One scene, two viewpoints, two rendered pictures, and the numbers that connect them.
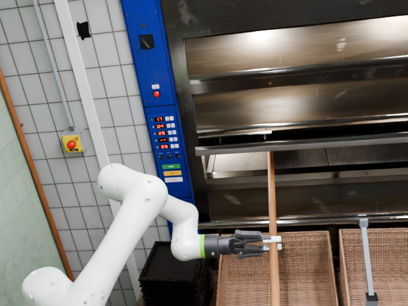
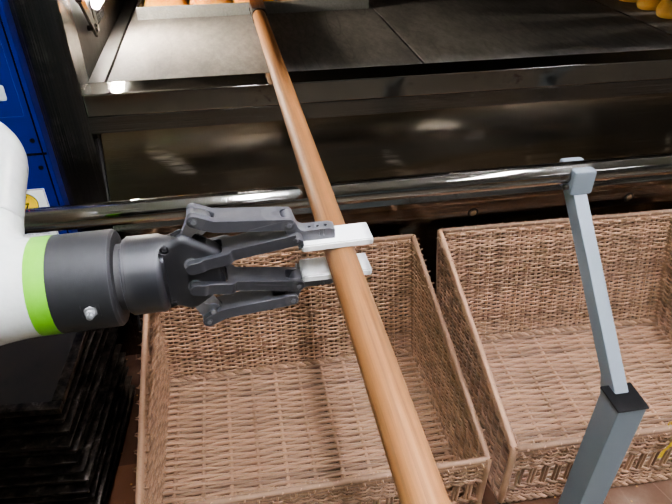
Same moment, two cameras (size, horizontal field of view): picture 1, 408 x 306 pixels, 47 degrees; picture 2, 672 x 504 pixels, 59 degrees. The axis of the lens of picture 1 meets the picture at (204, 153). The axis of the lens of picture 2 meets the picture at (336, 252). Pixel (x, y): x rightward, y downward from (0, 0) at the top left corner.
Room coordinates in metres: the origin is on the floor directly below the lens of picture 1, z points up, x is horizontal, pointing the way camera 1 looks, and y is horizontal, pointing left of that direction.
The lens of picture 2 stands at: (1.00, -0.03, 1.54)
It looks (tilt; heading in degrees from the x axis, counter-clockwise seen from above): 36 degrees down; 339
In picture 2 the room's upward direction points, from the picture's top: straight up
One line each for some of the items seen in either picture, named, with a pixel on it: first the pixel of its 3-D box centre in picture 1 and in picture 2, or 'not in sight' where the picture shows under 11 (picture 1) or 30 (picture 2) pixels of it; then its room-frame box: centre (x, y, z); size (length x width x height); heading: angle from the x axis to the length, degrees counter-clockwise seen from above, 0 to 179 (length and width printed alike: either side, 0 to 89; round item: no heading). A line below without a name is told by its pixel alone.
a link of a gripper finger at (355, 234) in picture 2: (271, 239); (335, 236); (1.45, -0.21, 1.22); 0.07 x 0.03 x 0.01; 80
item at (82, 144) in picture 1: (74, 140); not in sight; (2.12, 0.61, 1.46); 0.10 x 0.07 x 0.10; 79
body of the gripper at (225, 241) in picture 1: (232, 244); (175, 270); (1.48, -0.05, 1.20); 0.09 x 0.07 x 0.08; 80
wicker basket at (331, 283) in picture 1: (275, 284); (301, 378); (1.73, -0.25, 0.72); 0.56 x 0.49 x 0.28; 79
